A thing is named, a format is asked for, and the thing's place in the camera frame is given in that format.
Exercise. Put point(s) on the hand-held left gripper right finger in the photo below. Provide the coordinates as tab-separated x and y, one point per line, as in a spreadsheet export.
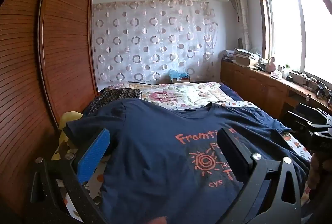
232	155

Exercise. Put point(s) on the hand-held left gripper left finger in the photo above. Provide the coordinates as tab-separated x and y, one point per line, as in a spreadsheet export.
94	155

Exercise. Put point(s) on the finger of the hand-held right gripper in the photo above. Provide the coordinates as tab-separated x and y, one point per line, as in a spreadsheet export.
298	121
315	111

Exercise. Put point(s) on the navy printed t-shirt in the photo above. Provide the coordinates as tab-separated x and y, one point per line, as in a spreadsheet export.
155	151

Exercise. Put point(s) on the person's right hand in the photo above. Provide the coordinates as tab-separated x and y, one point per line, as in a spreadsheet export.
317	169

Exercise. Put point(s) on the small black tripod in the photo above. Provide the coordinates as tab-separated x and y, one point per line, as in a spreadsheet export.
330	98
320	89

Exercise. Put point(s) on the white electronic device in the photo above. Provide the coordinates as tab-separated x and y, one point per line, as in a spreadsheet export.
300	78

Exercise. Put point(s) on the small black box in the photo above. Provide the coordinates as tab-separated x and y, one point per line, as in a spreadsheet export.
289	78

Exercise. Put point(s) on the yellow cloth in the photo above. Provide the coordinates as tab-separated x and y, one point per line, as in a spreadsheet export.
68	120

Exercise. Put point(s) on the green capped bottle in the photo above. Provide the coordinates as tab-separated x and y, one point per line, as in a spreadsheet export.
287	69

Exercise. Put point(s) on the wooden sideboard cabinet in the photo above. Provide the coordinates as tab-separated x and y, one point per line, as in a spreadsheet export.
249	83

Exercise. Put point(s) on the dark circle patterned cloth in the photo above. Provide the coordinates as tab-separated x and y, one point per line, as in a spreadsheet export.
116	95

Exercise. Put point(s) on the wood framed window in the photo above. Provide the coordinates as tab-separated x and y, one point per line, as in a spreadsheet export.
306	31

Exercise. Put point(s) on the brown cardboard box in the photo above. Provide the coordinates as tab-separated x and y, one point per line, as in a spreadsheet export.
245	61

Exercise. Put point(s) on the folded patterned cloth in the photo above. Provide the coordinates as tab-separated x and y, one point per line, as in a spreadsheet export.
246	52

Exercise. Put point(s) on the cardboard box with blue bag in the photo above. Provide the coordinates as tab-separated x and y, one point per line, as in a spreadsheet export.
179	76

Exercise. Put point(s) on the stack of papers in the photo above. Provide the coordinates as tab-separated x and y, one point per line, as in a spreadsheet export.
228	55

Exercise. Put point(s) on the grey round fan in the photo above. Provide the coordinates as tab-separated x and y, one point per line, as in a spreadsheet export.
240	43

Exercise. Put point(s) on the wooden slatted wardrobe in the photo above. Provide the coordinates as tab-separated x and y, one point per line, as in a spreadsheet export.
31	70

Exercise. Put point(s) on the beige patterned window curtain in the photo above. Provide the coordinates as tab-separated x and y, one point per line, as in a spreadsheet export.
242	16

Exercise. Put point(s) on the circle patterned sheer curtain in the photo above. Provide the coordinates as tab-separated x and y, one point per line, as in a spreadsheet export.
145	39

